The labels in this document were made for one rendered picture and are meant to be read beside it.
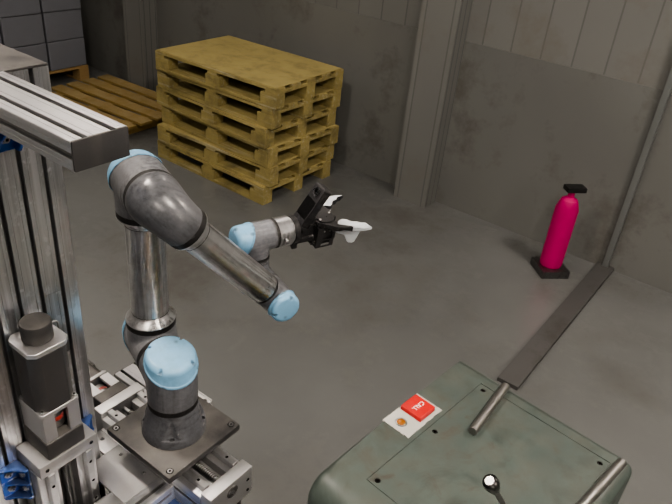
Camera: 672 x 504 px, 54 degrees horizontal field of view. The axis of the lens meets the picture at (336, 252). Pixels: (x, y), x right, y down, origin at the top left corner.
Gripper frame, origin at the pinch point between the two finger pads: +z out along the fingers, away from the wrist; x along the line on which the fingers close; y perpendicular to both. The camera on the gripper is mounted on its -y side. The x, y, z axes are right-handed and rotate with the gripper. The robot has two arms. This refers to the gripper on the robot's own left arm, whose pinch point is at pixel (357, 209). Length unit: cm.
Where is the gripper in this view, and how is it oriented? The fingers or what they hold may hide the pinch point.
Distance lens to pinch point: 175.3
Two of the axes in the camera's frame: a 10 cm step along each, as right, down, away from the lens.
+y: -1.6, 7.8, 6.1
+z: 8.5, -2.0, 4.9
